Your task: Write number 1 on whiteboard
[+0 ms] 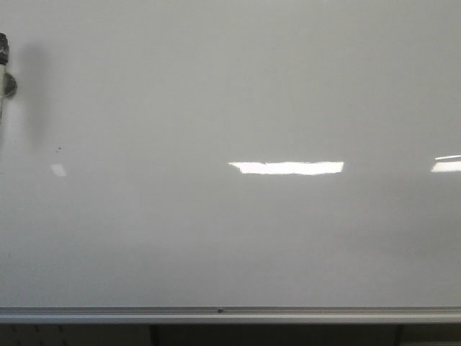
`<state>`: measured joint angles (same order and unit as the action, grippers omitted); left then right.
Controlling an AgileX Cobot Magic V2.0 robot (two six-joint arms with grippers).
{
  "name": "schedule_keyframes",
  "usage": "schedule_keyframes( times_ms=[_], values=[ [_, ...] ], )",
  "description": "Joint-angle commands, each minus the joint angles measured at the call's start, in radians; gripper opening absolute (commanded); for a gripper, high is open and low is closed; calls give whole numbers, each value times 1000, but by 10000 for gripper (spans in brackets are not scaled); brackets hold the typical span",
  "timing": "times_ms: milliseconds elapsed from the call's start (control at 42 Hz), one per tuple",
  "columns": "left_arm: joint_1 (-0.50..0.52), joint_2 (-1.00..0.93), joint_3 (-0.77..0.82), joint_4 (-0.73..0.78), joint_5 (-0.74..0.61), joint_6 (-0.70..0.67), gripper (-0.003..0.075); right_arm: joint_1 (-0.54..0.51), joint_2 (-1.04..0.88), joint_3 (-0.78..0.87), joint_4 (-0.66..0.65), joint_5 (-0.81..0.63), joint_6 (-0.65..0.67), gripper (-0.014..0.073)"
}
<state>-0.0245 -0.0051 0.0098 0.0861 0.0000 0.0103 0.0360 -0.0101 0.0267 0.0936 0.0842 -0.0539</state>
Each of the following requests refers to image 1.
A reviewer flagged white whiteboard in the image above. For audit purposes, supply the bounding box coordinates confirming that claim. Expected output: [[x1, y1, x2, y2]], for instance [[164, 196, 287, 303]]
[[1, 1, 460, 308]]

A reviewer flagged aluminium whiteboard tray rail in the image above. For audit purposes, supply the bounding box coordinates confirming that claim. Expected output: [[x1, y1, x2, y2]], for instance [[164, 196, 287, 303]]
[[1, 306, 460, 324]]

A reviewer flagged round magnetic marker holder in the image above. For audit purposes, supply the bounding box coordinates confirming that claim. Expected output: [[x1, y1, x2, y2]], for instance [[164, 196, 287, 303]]
[[4, 73, 17, 98]]

